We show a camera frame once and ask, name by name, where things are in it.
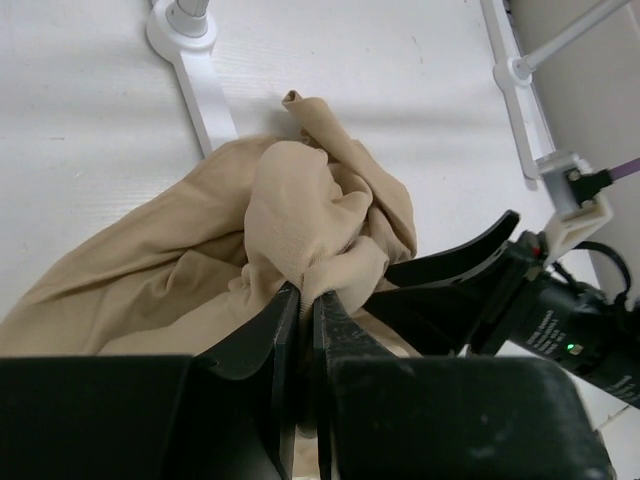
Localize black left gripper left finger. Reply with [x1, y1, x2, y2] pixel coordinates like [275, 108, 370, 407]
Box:
[192, 285, 300, 479]

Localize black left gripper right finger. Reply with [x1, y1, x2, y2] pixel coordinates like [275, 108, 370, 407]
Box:
[312, 292, 394, 479]

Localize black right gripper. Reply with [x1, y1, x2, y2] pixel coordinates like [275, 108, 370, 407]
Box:
[364, 210, 639, 408]

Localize beige t shirt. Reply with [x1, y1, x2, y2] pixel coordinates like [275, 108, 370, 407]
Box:
[1, 92, 417, 479]

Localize white clothes rack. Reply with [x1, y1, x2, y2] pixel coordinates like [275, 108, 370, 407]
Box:
[144, 1, 636, 182]

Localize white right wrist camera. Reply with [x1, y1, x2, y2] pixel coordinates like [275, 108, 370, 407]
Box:
[536, 150, 613, 266]

